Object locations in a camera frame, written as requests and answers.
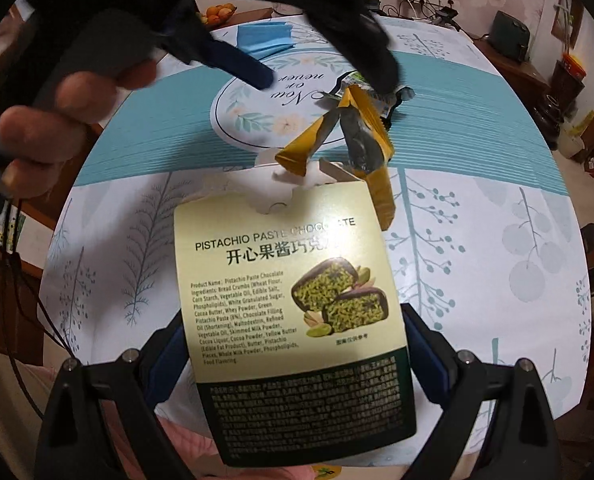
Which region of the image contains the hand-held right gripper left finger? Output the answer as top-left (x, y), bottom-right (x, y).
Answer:
top-left (39, 316), bottom-right (196, 480)

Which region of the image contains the wooden television cabinet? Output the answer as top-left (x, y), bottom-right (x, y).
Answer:
top-left (470, 35), bottom-right (550, 111)

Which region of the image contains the table with patterned cloth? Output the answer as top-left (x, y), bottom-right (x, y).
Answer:
top-left (37, 15), bottom-right (594, 453)

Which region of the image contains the brown tall vase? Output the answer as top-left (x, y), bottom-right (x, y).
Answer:
top-left (550, 55), bottom-right (585, 106)

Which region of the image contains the fruit bowl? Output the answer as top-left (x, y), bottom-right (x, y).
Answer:
top-left (197, 4), bottom-right (239, 28)

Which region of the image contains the yellow foil wrapper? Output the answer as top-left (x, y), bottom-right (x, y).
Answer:
top-left (275, 85), bottom-right (396, 231)

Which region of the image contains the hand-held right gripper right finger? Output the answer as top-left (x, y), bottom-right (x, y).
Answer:
top-left (402, 303), bottom-right (560, 480)

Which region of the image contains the green white wrapper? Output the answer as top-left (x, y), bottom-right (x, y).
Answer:
top-left (322, 71), bottom-right (415, 128)

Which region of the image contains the blue face mask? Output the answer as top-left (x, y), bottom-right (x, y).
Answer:
top-left (235, 22), bottom-right (295, 58)

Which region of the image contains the dark ceramic jar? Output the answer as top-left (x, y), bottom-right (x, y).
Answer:
top-left (537, 95), bottom-right (565, 136)

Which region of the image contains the black cable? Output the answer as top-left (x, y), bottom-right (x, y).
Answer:
top-left (0, 195), bottom-right (75, 423)

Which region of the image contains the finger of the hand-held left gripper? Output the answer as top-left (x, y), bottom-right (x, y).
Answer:
top-left (162, 12), bottom-right (278, 92)
top-left (322, 5), bottom-right (404, 95)

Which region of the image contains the black phone stand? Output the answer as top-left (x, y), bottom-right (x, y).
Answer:
top-left (429, 5), bottom-right (460, 28)

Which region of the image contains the white plastic cup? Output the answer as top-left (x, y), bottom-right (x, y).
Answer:
top-left (562, 125), bottom-right (585, 158)

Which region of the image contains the person's left hand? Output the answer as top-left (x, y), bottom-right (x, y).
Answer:
top-left (0, 57), bottom-right (159, 199)

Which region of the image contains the green chocolate box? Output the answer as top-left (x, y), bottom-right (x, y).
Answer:
top-left (173, 157), bottom-right (418, 458)

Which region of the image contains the black air fryer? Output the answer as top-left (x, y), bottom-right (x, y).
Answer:
top-left (492, 10), bottom-right (532, 63)

